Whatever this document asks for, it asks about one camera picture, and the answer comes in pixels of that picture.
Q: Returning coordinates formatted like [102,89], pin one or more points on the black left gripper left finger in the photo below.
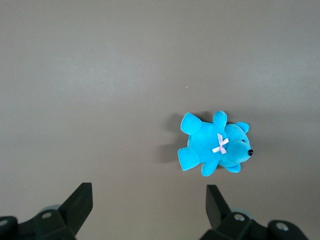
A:
[75,210]

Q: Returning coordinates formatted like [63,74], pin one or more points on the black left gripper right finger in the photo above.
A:
[217,212]

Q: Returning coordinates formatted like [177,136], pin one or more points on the blue teddy bear pink bow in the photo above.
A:
[202,140]

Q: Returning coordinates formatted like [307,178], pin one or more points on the brown table cloth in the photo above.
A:
[100,75]

